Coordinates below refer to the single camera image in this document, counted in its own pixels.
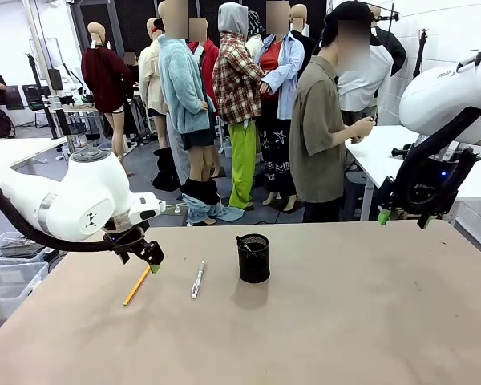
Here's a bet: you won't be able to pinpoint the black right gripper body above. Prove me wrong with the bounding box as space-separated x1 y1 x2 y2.
378 147 481 221

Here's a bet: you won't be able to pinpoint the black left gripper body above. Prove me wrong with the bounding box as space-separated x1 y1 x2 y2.
103 223 156 265

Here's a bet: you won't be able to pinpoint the person's right forearm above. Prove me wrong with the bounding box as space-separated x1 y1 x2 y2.
330 124 356 147

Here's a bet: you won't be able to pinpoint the silver white pen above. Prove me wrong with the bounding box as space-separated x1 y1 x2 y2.
190 260 207 300

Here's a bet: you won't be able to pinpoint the black mesh pen holder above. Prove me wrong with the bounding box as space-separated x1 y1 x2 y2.
236 233 271 284

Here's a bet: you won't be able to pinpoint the person's right hand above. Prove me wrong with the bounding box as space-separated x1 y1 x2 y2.
350 118 377 144

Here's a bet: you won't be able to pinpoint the yellow pencil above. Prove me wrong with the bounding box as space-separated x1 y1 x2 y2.
123 265 152 308

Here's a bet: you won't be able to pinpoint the black boots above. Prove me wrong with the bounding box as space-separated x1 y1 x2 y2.
152 147 182 193

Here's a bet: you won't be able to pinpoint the person in olive shirt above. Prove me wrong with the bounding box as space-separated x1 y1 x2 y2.
289 0 377 224

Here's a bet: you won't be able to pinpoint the clear plastic bin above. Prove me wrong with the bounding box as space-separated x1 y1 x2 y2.
0 231 55 266
0 262 50 322

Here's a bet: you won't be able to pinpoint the mannequin in black white shirt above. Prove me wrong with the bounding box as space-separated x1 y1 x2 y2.
337 4 408 126

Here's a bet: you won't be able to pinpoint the black tripod stand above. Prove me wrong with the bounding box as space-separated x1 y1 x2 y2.
411 28 432 79

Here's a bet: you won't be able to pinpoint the mannequin in blue fleece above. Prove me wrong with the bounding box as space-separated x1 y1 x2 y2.
156 0 245 226

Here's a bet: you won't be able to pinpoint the mannequin in maroon sweater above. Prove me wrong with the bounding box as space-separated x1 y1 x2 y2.
80 21 134 177

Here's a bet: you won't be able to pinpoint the mannequin in cream jacket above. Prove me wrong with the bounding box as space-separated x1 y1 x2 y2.
137 17 170 150

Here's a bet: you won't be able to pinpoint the mannequin in light blue shirt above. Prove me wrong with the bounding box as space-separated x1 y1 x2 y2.
257 0 306 213

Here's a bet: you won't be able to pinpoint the black light stand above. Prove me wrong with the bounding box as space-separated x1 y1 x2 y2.
25 53 59 140

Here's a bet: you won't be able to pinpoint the mannequin in plaid shirt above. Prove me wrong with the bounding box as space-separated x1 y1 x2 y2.
212 2 266 210

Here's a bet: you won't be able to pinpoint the black monitor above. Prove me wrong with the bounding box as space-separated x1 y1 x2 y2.
3 85 26 111

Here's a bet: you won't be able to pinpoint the mannequin in red jacket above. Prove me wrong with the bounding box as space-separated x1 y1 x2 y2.
188 17 221 121

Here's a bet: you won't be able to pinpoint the mannequin in black top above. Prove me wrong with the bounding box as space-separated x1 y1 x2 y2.
289 3 320 69

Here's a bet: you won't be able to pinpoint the mannequin in patterned hood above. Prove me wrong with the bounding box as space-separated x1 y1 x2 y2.
246 10 265 61

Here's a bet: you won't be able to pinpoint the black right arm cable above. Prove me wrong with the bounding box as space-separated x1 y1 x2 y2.
393 107 481 216

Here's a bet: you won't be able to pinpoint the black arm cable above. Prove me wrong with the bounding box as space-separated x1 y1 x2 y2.
0 185 117 253
393 107 481 216

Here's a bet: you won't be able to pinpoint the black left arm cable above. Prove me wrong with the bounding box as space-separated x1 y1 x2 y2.
0 185 117 253

